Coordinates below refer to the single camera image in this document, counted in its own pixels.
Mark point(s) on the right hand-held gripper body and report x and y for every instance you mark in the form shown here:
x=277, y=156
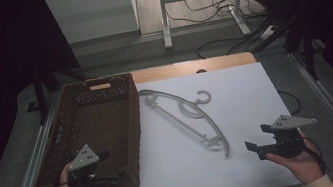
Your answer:
x=288, y=141

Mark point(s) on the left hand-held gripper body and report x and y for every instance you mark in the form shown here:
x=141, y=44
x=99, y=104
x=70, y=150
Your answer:
x=82, y=158

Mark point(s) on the person's right hand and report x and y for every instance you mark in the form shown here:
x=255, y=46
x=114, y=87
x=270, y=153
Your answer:
x=304, y=166

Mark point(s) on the white table mat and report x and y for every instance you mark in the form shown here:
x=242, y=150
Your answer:
x=245, y=111

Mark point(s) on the brown wicker basket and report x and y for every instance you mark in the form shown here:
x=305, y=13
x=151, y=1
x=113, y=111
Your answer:
x=102, y=124

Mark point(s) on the white plastic clothes hanger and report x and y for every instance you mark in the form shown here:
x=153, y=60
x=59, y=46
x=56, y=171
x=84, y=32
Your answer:
x=191, y=111

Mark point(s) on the black metal stand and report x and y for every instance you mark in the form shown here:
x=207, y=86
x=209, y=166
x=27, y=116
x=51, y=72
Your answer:
x=40, y=93
x=307, y=47

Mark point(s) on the white power strip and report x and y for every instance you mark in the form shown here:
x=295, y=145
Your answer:
x=267, y=32

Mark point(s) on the white cabinet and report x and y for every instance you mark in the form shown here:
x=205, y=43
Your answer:
x=94, y=13

